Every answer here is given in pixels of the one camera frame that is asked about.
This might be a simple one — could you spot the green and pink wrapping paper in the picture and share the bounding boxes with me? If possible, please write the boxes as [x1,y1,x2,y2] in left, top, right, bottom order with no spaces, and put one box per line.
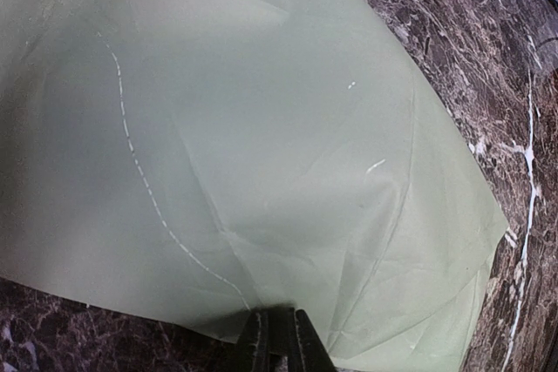
[1,0,507,371]

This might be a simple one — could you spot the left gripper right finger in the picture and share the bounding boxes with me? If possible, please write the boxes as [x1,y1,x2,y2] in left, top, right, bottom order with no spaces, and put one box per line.
[287,308,336,372]

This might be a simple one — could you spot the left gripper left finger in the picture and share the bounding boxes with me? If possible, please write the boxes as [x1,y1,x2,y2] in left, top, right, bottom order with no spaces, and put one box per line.
[233,310,270,372]

